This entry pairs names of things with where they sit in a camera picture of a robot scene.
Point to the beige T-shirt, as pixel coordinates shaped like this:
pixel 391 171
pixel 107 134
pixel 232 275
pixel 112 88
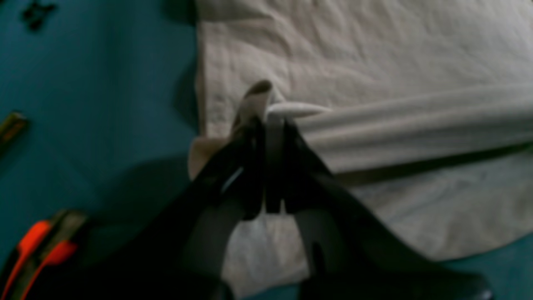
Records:
pixel 422 108

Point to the blue table cloth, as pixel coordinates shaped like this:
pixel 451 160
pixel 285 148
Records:
pixel 108 87

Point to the small black clips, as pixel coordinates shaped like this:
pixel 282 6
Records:
pixel 36 13

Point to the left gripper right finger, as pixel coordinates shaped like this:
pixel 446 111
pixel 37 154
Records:
pixel 353 255

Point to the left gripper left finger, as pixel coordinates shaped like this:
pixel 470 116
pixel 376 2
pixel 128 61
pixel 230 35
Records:
pixel 179 255

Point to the orange black utility knife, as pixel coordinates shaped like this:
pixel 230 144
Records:
pixel 46 247

